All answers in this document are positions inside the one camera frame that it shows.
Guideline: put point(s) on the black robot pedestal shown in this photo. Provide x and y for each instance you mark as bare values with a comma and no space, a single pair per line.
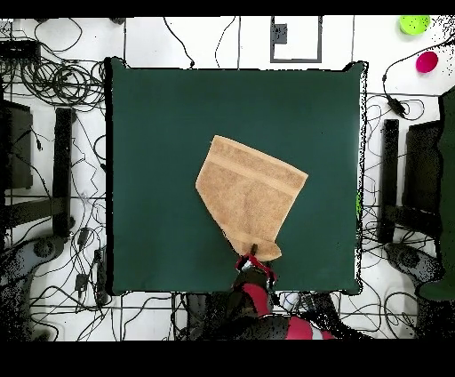
199,316

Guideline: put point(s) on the grey round base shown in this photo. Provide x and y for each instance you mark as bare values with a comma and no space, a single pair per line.
42,249
408,258

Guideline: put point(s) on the black box device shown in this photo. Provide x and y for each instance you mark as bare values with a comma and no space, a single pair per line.
19,49

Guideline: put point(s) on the grey rectangular floor frame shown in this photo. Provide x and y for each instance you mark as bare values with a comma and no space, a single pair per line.
271,42

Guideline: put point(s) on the tan terry towel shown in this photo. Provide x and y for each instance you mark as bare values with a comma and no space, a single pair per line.
249,192

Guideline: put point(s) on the dark green table cloth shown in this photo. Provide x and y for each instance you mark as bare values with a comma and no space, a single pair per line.
160,142

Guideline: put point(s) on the lime green bowl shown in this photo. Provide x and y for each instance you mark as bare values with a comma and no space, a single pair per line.
414,24

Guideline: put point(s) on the black stand bar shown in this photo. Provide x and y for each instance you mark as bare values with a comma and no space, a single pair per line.
389,178
63,170

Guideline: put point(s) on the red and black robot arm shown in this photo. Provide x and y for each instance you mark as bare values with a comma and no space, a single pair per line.
257,298

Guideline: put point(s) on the spare dark green cloth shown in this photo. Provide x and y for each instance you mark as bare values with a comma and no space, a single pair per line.
448,178

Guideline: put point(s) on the pink bowl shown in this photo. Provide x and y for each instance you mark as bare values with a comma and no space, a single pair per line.
426,62

